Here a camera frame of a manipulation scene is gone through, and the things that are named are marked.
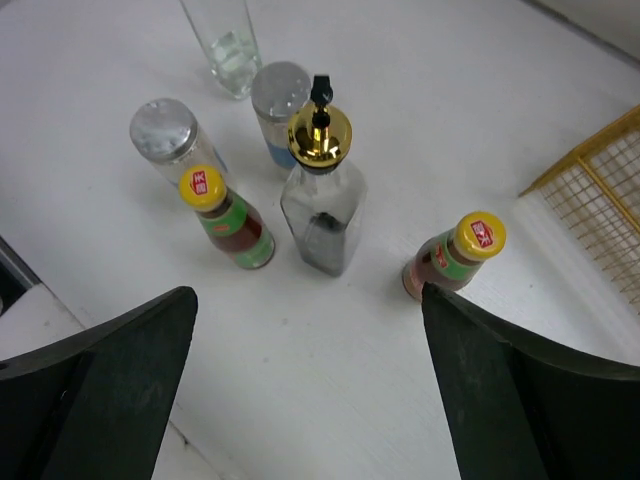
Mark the clear liquid glass cruet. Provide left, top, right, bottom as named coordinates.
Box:
left=180, top=0, right=262, bottom=100

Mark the yellow wire rack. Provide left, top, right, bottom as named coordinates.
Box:
left=519, top=106, right=639, bottom=310

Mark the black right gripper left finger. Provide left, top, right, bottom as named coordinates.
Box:
left=1, top=286, right=198, bottom=479

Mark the yellow-capped brown sauce bottle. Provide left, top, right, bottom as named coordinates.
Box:
left=178, top=165, right=276, bottom=270

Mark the dark sauce glass cruet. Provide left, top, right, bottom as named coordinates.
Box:
left=280, top=75, right=367, bottom=277

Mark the yellow-capped red sauce bottle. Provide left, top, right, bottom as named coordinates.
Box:
left=402, top=211, right=507, bottom=301

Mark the silver-lid shaker blue label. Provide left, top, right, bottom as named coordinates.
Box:
left=251, top=61, right=311, bottom=175

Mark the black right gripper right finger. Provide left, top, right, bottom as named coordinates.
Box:
left=421, top=284, right=639, bottom=479

